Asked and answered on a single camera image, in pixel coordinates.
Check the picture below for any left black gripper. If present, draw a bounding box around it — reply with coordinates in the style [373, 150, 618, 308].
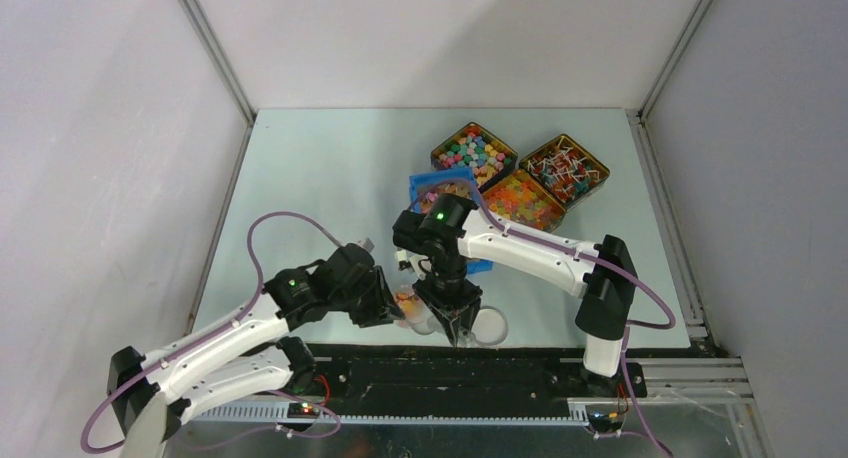
[331, 265, 405, 328]

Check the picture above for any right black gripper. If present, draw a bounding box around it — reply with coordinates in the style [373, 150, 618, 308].
[413, 255, 483, 345]

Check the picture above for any clear plastic scoop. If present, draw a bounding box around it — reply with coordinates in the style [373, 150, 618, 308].
[426, 310, 478, 347]

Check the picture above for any clear plastic jar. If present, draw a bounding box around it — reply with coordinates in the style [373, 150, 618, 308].
[394, 285, 437, 336]

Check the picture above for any blue plastic candy bin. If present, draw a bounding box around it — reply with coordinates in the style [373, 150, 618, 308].
[394, 167, 493, 279]

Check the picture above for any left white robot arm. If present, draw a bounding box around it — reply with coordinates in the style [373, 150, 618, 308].
[107, 243, 403, 438]

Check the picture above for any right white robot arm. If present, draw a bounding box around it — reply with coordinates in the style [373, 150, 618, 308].
[392, 194, 638, 396]

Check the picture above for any tin of gummy candies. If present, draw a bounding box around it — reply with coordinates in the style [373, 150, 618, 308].
[482, 169, 566, 232]

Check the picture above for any tin of square candies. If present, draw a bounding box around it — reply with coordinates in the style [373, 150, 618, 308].
[430, 122, 519, 192]

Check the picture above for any silver jar lid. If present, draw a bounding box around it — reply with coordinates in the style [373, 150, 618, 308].
[471, 307, 509, 347]

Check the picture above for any tin of lollipops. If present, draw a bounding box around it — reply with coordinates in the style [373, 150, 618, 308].
[519, 134, 610, 210]

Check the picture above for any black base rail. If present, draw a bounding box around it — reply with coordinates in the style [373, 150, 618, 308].
[290, 344, 648, 421]

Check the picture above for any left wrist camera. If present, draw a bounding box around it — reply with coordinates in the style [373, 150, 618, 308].
[345, 238, 375, 254]

